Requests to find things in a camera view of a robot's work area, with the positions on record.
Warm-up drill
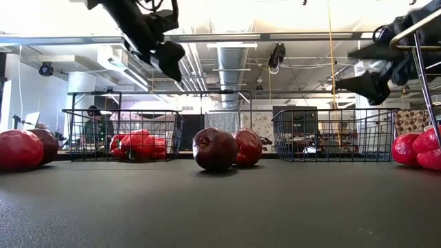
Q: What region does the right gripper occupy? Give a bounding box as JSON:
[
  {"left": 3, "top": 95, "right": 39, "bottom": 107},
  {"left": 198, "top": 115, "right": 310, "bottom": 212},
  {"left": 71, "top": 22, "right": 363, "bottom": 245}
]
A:
[{"left": 336, "top": 27, "right": 441, "bottom": 106}]

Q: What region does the dark red apple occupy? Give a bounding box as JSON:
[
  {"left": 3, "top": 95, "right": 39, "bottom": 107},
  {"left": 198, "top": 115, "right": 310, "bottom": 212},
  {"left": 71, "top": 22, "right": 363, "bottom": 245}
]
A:
[
  {"left": 192, "top": 127, "right": 239, "bottom": 172},
  {"left": 29, "top": 128, "right": 60, "bottom": 165}
]

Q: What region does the silver air duct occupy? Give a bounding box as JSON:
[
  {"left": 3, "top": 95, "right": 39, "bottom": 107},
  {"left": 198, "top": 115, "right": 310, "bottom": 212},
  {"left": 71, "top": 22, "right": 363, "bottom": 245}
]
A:
[{"left": 216, "top": 46, "right": 249, "bottom": 110}]

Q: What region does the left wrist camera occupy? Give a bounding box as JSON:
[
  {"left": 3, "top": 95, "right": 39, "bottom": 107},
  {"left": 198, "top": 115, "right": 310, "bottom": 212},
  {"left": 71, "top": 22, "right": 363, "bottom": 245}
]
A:
[{"left": 146, "top": 8, "right": 180, "bottom": 35}]

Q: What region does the pale patterned panel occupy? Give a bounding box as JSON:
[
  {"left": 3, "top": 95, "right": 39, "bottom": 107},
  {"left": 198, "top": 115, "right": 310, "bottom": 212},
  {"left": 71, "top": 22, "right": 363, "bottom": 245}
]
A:
[{"left": 240, "top": 110, "right": 276, "bottom": 152}]

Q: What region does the black table mat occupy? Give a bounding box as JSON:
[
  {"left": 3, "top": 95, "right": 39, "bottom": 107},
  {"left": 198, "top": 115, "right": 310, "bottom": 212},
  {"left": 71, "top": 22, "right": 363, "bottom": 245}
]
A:
[{"left": 0, "top": 158, "right": 441, "bottom": 248}]

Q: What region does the gray overhead beam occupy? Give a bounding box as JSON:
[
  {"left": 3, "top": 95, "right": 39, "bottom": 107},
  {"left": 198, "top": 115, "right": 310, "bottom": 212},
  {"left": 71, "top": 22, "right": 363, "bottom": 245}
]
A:
[{"left": 0, "top": 32, "right": 380, "bottom": 46}]

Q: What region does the black wire basket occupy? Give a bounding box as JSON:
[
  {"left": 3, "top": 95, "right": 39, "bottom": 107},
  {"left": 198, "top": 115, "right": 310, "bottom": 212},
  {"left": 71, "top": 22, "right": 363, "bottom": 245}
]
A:
[
  {"left": 61, "top": 108, "right": 185, "bottom": 163},
  {"left": 271, "top": 108, "right": 401, "bottom": 163}
]

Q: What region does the person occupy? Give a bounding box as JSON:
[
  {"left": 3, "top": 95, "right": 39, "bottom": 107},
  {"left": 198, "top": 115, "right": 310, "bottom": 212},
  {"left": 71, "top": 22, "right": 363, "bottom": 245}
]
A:
[{"left": 83, "top": 105, "right": 115, "bottom": 149}]

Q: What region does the round black ceiling camera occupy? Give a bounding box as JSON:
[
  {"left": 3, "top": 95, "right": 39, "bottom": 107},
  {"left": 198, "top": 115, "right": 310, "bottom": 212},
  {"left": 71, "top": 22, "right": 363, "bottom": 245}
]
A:
[{"left": 38, "top": 61, "right": 55, "bottom": 77}]

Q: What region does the white laptop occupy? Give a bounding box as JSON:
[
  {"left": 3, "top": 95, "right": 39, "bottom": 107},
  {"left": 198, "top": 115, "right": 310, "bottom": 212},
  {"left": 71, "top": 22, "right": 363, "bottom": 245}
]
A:
[{"left": 22, "top": 111, "right": 41, "bottom": 131}]

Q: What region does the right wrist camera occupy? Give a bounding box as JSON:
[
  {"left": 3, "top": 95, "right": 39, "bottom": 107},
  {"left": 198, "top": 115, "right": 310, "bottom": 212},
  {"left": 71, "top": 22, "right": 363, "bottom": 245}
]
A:
[{"left": 373, "top": 13, "right": 424, "bottom": 45}]

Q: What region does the gold wire basket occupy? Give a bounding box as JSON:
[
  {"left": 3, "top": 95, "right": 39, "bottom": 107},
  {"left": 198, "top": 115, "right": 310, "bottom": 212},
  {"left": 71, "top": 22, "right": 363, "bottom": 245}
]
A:
[{"left": 389, "top": 8, "right": 441, "bottom": 151}]

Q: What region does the gray curtain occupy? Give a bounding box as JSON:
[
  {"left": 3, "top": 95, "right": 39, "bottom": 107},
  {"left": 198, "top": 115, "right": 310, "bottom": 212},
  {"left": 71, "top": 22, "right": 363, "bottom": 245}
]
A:
[{"left": 205, "top": 112, "right": 241, "bottom": 134}]

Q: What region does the yellow hanging cord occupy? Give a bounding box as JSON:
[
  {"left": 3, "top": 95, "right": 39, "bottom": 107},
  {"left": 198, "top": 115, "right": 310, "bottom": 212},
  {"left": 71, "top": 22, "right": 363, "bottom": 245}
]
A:
[{"left": 326, "top": 0, "right": 338, "bottom": 110}]

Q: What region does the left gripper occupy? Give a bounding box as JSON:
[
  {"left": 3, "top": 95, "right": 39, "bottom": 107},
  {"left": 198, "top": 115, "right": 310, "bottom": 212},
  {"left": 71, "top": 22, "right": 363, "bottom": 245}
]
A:
[{"left": 127, "top": 19, "right": 186, "bottom": 83}]

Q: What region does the brown circle-patterned panel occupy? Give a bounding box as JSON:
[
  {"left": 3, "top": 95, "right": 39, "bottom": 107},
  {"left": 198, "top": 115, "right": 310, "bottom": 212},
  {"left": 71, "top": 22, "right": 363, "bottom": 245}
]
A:
[{"left": 394, "top": 109, "right": 431, "bottom": 137}]

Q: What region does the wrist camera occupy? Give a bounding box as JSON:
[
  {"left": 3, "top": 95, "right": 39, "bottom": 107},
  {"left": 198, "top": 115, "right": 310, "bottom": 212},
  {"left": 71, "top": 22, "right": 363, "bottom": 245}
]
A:
[
  {"left": 373, "top": 13, "right": 424, "bottom": 45},
  {"left": 146, "top": 8, "right": 180, "bottom": 35}
]

